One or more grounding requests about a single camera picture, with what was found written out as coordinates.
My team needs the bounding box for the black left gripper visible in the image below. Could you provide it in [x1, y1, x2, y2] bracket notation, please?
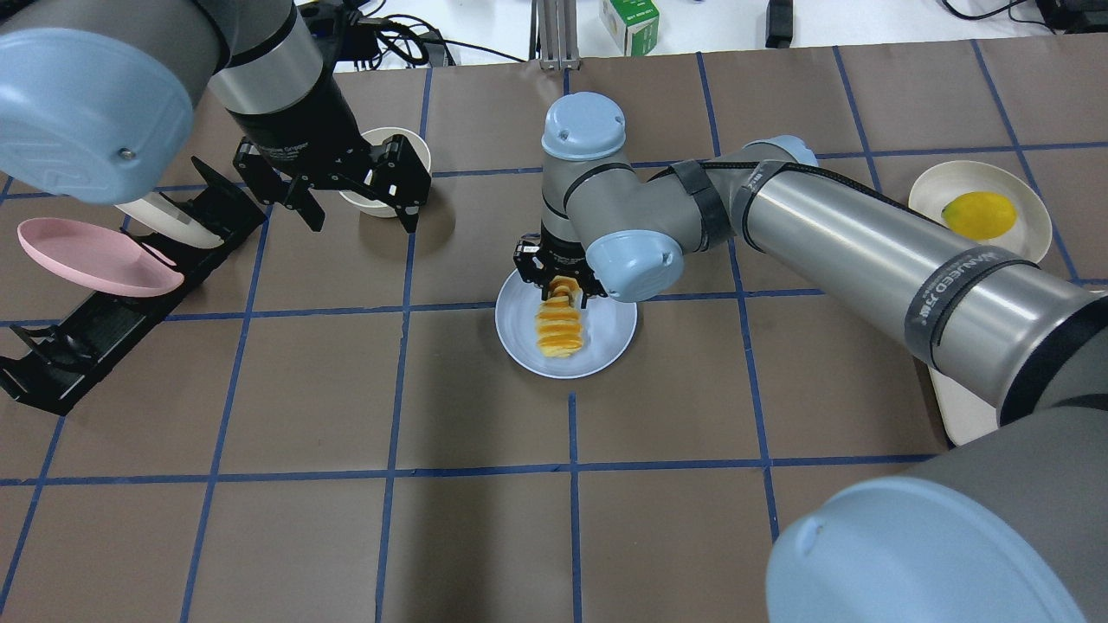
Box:
[233, 135, 431, 234]

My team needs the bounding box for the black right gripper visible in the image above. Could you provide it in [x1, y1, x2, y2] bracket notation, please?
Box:
[512, 234, 607, 309]

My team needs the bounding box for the striped bread loaf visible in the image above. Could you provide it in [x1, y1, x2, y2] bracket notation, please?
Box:
[534, 276, 584, 358]

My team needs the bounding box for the blue plate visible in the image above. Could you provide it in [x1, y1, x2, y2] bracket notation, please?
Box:
[494, 272, 638, 380]

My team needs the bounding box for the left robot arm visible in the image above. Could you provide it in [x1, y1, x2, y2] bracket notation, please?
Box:
[1, 1, 431, 233]

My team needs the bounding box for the cream plate in rack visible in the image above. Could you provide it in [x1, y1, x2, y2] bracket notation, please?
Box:
[114, 192, 224, 249]

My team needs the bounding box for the pink plate in rack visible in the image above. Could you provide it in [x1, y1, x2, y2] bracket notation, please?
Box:
[17, 217, 185, 299]

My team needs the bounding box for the cream plate under lemon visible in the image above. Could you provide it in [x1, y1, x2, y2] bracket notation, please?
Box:
[909, 159, 1053, 263]

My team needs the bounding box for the cream ceramic bowl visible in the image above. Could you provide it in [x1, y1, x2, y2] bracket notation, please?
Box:
[339, 126, 433, 218]

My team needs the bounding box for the green white carton box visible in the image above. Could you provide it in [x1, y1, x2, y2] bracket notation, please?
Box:
[598, 1, 661, 58]

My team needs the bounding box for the black dish rack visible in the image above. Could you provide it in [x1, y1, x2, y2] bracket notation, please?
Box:
[1, 159, 266, 415]

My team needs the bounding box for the yellow lemon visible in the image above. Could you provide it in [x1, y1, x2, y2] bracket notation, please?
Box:
[938, 192, 1020, 241]

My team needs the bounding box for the white square tray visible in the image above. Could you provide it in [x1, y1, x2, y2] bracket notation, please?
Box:
[927, 368, 1001, 446]

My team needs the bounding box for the aluminium frame post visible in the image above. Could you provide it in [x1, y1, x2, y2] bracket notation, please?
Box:
[529, 1, 581, 71]

